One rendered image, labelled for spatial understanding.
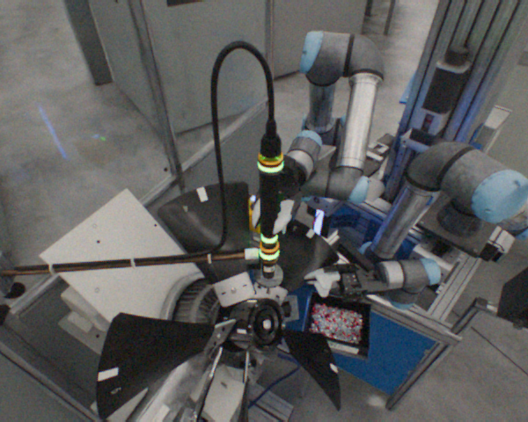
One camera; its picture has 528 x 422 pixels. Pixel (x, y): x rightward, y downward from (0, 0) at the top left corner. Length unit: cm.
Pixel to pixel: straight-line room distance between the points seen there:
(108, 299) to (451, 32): 127
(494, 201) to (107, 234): 89
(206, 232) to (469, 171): 60
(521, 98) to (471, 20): 113
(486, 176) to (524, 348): 185
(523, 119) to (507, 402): 153
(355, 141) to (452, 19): 55
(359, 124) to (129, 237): 69
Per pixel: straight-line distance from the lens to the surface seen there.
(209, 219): 82
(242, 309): 82
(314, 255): 100
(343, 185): 93
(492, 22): 134
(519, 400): 244
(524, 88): 238
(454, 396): 228
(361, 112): 100
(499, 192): 85
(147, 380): 79
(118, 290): 95
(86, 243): 93
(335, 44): 108
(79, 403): 158
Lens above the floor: 197
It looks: 46 degrees down
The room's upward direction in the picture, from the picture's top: straight up
